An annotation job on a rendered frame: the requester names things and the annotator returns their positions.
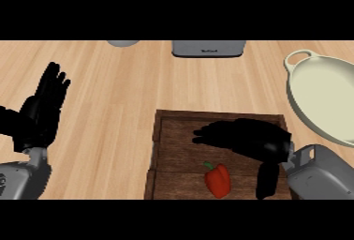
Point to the grey round object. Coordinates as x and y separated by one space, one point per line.
123 43

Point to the grey rectangular appliance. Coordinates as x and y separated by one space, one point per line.
209 49

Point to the dark brown wooden tray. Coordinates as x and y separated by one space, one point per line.
185 156

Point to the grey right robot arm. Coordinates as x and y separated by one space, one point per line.
318 175

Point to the cream oval pot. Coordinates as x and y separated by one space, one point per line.
325 100

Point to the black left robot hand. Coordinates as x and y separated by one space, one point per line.
42 109

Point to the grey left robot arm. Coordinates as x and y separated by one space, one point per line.
23 176

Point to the red bell pepper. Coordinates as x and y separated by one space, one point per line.
217 180

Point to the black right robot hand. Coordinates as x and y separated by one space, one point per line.
256 137

